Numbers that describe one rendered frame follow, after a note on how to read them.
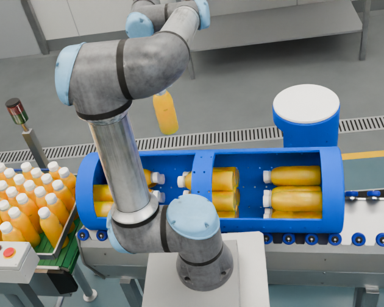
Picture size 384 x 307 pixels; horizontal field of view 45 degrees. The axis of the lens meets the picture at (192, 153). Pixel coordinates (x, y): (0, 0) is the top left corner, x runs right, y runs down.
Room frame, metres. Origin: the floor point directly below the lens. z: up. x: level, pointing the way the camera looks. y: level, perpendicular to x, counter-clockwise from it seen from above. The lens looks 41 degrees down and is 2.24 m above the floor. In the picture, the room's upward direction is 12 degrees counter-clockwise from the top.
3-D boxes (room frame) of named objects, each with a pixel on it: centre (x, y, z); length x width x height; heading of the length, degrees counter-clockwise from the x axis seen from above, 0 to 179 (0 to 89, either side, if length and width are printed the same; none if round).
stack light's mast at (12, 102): (1.70, 0.70, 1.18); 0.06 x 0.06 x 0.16
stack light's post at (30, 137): (1.70, 0.70, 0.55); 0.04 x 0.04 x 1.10; 74
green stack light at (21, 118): (1.70, 0.70, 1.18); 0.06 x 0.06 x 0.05
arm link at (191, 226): (0.73, 0.04, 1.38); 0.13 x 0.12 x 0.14; 77
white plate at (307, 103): (1.57, -0.53, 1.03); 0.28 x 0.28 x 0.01
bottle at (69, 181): (1.40, 0.51, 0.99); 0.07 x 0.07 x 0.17
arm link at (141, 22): (1.17, 0.04, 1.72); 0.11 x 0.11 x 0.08; 77
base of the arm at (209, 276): (0.73, 0.03, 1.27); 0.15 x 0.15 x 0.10
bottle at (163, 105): (1.30, 0.06, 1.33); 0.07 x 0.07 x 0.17
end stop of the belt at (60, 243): (1.27, 0.50, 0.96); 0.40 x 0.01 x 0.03; 164
